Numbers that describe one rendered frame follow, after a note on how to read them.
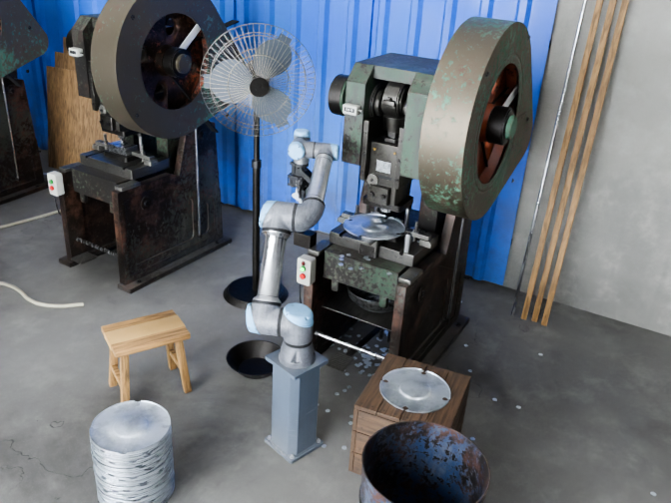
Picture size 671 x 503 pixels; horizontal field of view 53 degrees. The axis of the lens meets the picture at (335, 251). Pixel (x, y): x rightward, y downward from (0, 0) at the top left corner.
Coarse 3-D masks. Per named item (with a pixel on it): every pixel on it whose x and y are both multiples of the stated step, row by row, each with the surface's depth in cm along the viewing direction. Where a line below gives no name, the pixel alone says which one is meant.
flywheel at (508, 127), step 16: (512, 64) 285; (496, 80) 286; (512, 80) 294; (496, 96) 289; (512, 96) 292; (496, 112) 271; (512, 112) 275; (496, 128) 270; (512, 128) 273; (480, 144) 287; (496, 144) 306; (480, 160) 294; (496, 160) 305; (480, 176) 300
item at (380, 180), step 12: (372, 144) 301; (384, 144) 298; (396, 144) 299; (372, 156) 303; (384, 156) 300; (372, 168) 306; (384, 168) 302; (372, 180) 306; (384, 180) 305; (372, 192) 306; (384, 192) 303; (396, 192) 305; (384, 204) 306; (396, 204) 309
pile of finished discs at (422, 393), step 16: (400, 368) 284; (416, 368) 285; (384, 384) 274; (400, 384) 274; (416, 384) 275; (432, 384) 276; (400, 400) 266; (416, 400) 266; (432, 400) 267; (448, 400) 267
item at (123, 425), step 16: (144, 400) 262; (96, 416) 252; (112, 416) 253; (128, 416) 253; (144, 416) 254; (160, 416) 255; (96, 432) 245; (112, 432) 245; (128, 432) 245; (144, 432) 246; (160, 432) 247; (112, 448) 238; (128, 448) 239; (144, 448) 238
